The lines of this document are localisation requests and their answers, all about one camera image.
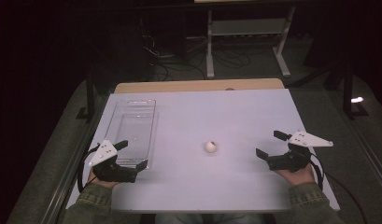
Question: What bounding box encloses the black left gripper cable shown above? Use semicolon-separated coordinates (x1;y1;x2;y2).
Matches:
77;144;101;194

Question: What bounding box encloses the black metal stand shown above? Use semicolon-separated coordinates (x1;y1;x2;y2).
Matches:
323;59;370;120
76;71;96;122

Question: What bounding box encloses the person's left hand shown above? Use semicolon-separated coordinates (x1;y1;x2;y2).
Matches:
87;169;121;189

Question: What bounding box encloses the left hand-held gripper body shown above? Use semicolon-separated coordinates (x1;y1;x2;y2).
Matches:
88;139;138;184

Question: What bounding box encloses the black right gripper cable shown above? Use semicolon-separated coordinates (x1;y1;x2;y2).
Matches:
309;152;367;224

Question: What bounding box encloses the tangle of floor cables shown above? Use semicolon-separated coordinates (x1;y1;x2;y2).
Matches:
141;34;252;82

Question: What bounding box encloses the person's right hand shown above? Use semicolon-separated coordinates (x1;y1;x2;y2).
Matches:
274;162;317;187

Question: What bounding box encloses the metal frame rail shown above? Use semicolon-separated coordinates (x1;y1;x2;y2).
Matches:
38;92;108;224
334;108;382;194

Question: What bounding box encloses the white metal table frame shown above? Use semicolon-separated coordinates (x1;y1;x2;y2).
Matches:
205;5;297;79

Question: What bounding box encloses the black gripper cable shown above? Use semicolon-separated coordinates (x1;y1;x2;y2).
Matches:
77;144;101;194
309;152;367;224

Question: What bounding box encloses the small white ball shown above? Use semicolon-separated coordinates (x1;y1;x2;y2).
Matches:
205;140;219;154

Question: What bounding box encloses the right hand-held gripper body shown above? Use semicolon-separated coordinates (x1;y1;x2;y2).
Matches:
267;130;334;173

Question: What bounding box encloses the clear plastic container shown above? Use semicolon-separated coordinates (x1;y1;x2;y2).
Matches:
104;98;160;171

